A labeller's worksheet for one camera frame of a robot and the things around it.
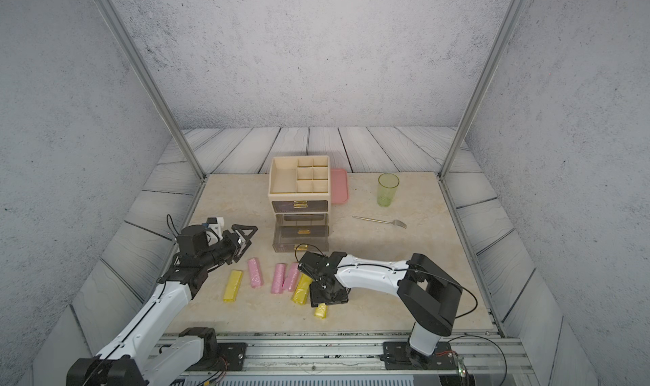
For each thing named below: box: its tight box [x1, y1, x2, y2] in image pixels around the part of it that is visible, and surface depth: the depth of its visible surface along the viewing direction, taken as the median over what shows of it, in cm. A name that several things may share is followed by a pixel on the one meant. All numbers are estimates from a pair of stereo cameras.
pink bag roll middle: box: [270, 262, 287, 294], surface depth 90 cm
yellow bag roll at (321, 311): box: [313, 303, 329, 320], surface depth 82 cm
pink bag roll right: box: [282, 261, 301, 293], surface depth 88 cm
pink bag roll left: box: [247, 257, 265, 289], surface depth 90 cm
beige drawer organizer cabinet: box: [267, 154, 331, 215], surface depth 88 cm
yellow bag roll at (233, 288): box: [223, 270, 243, 303], surface depth 88 cm
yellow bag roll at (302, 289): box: [291, 272, 314, 306], surface depth 86 cm
